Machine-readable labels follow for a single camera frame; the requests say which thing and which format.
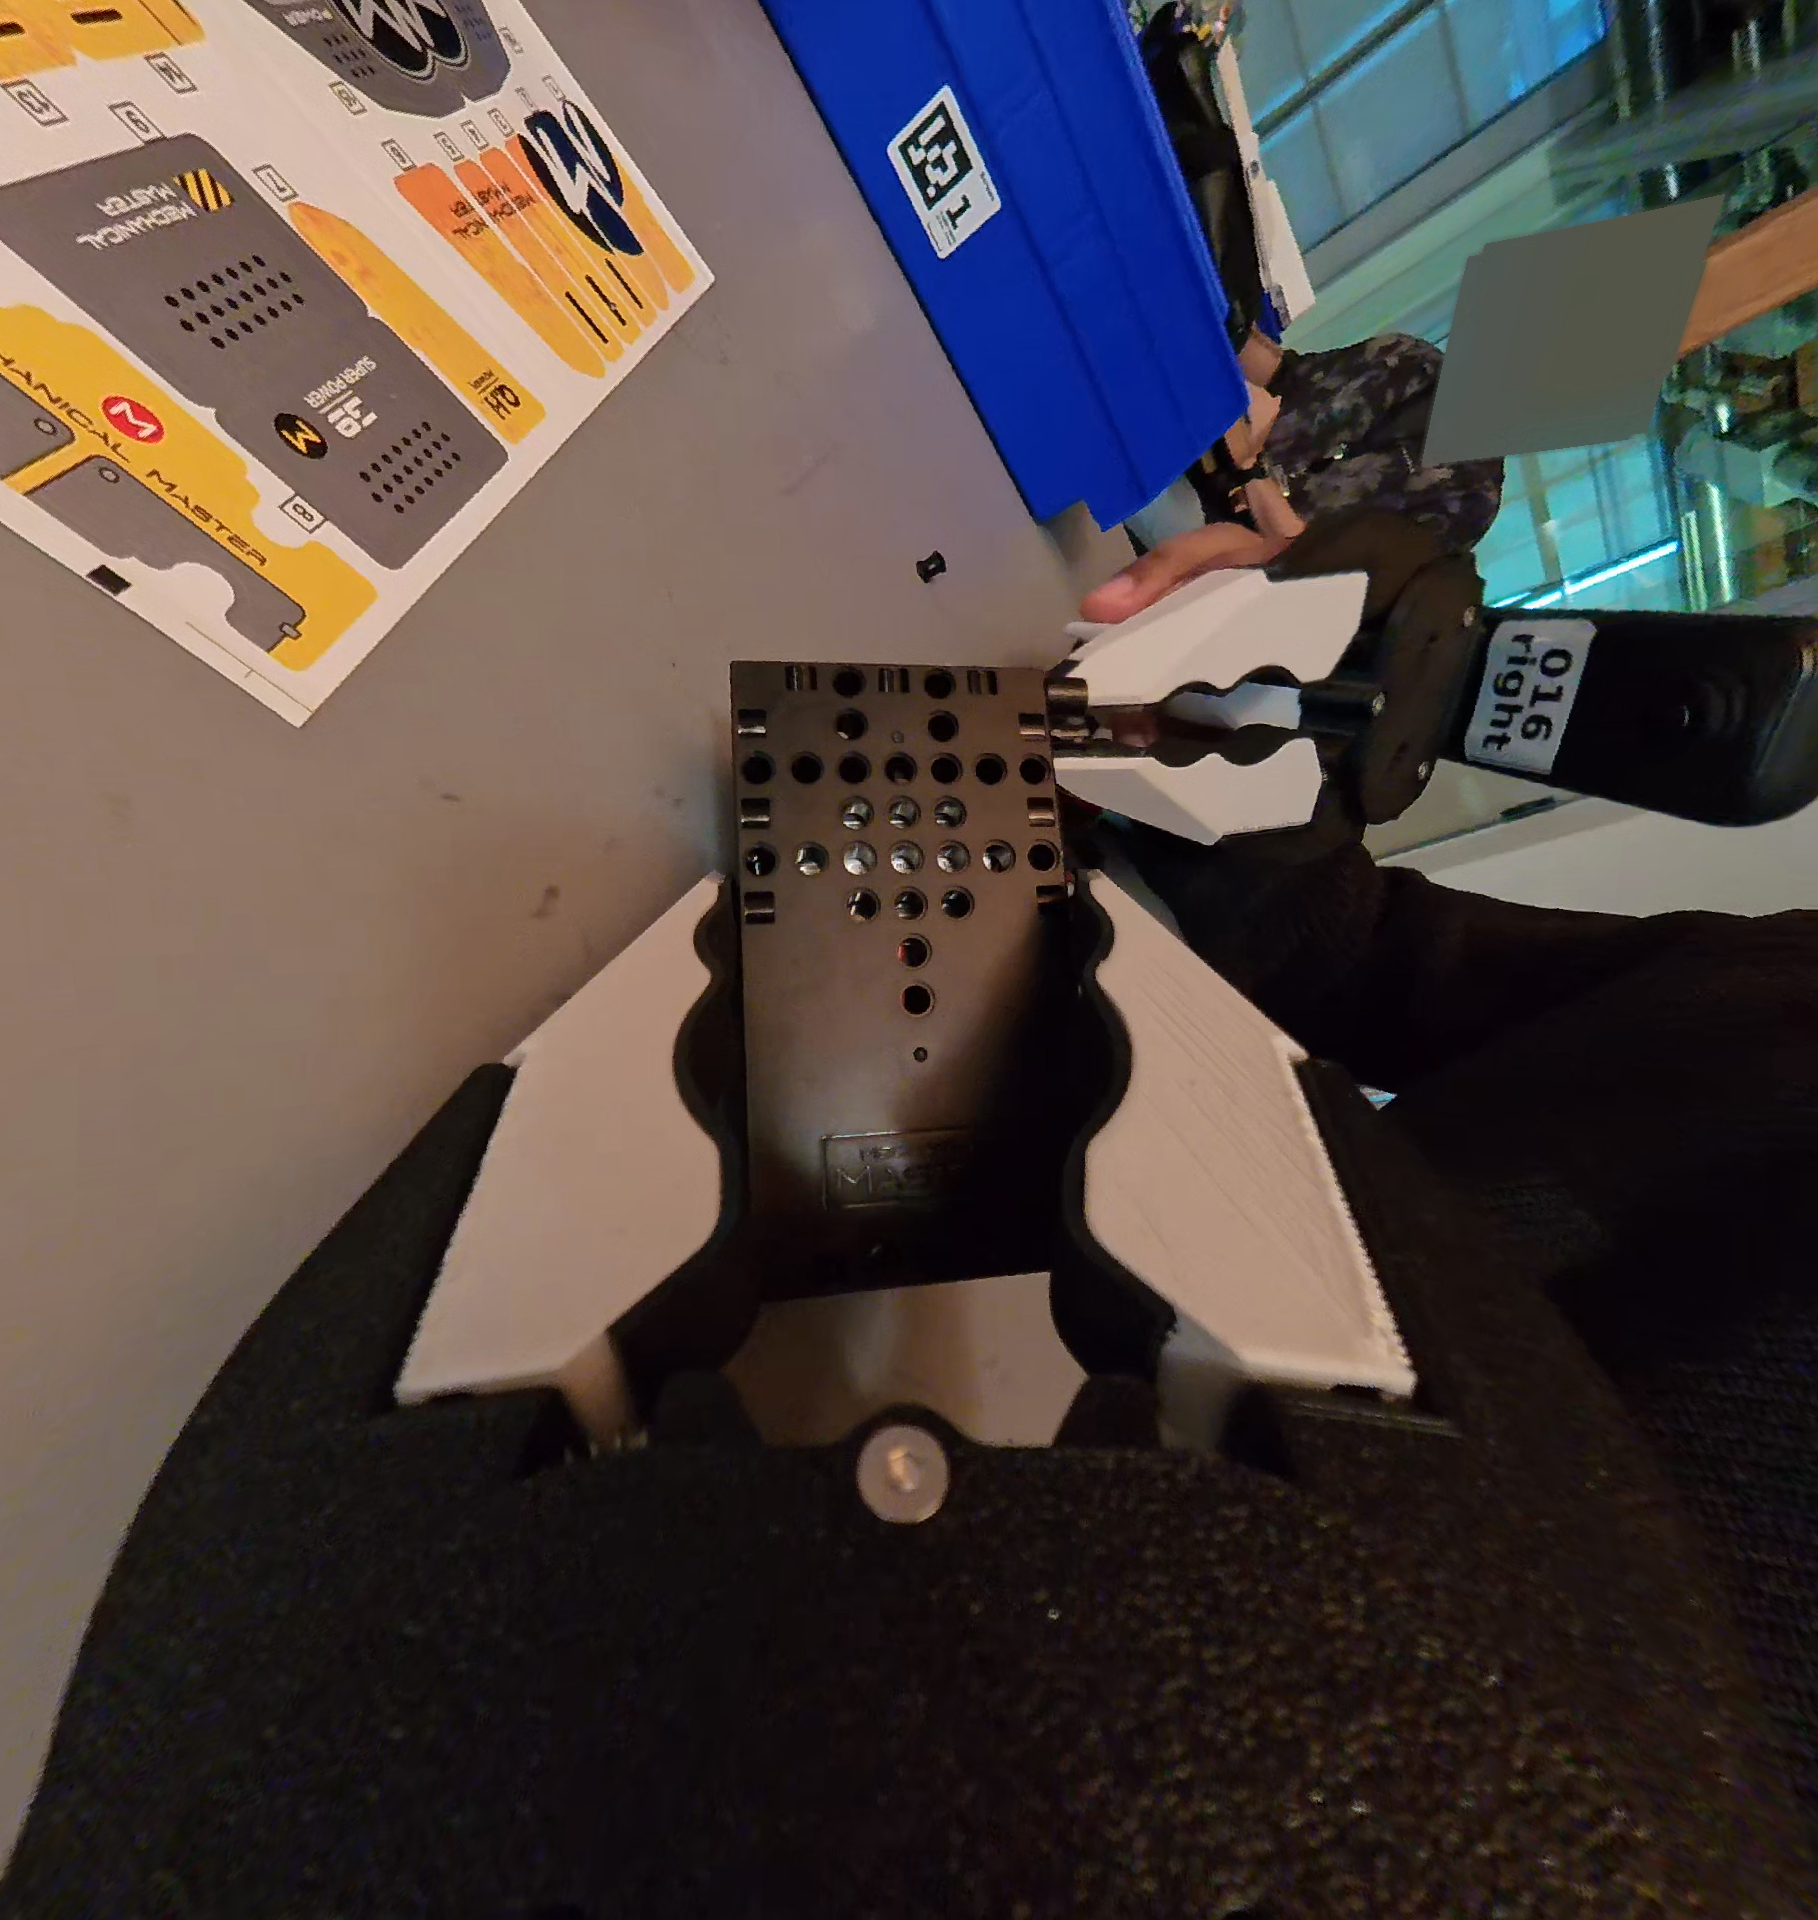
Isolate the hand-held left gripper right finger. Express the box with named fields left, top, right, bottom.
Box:
left=1077, top=871, right=1418, bottom=1452

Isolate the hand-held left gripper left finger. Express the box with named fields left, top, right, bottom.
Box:
left=391, top=872, right=737, bottom=1452

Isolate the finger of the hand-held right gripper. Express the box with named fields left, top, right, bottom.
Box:
left=1055, top=725, right=1328, bottom=846
left=1064, top=573, right=1373, bottom=710

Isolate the person's right forearm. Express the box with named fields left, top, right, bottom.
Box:
left=1111, top=825, right=1818, bottom=1186

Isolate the person's right hand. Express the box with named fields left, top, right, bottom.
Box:
left=1078, top=526, right=1308, bottom=624

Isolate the blue plastic bin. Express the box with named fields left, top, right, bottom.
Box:
left=759, top=0, right=1253, bottom=530

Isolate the wooden handrail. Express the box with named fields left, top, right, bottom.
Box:
left=1673, top=194, right=1818, bottom=362

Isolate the person's black clothing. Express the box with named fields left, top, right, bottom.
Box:
left=1389, top=1049, right=1818, bottom=1920

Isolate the yellow and grey sticker sheet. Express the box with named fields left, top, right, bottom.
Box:
left=0, top=0, right=717, bottom=728

